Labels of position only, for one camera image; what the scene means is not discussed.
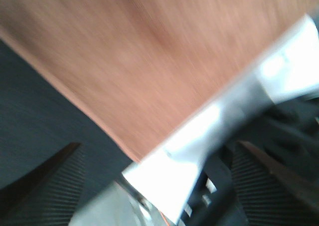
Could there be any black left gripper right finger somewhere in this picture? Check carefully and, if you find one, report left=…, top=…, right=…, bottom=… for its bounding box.
left=231, top=141, right=319, bottom=226

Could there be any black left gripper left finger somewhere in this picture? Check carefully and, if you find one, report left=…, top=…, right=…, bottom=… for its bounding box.
left=0, top=143, right=85, bottom=226

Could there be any brown towel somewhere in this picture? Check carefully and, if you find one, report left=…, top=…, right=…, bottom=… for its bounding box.
left=0, top=0, right=319, bottom=161

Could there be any dark grey table cloth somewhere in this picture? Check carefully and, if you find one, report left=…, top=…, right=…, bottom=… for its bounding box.
left=0, top=37, right=137, bottom=226

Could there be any white box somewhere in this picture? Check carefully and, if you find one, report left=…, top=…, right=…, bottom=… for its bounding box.
left=123, top=15, right=319, bottom=223

